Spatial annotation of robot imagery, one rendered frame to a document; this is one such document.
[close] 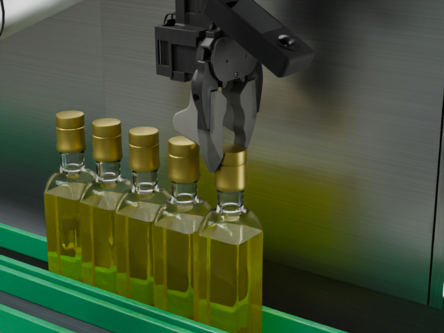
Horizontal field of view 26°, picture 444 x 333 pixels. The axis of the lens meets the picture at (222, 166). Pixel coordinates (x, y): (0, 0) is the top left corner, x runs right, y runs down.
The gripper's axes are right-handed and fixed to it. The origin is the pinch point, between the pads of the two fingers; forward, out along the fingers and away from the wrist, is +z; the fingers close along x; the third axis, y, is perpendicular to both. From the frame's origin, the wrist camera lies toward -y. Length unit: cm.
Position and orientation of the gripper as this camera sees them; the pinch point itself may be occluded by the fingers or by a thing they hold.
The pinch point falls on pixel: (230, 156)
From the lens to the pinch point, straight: 102.3
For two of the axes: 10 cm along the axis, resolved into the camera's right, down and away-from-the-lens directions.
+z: 0.2, 9.5, 3.1
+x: -6.4, 2.5, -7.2
